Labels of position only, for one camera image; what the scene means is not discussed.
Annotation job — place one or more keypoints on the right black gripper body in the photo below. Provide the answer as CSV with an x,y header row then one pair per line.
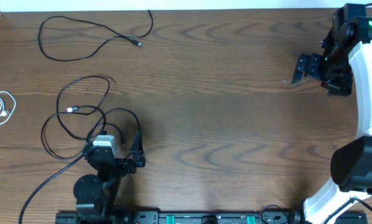
x,y
333,76

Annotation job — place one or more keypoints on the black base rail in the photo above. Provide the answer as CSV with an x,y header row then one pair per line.
x,y
152,217

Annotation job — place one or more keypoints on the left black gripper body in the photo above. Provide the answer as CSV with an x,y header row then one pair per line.
x,y
123,168

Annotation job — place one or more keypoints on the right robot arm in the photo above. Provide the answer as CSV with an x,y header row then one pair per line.
x,y
344,67

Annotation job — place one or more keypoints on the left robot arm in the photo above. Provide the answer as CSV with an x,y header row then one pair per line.
x,y
96,194

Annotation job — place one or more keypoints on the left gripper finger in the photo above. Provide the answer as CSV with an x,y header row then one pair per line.
x,y
137,156
91,136

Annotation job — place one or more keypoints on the clear tape strip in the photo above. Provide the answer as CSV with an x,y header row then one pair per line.
x,y
290,82

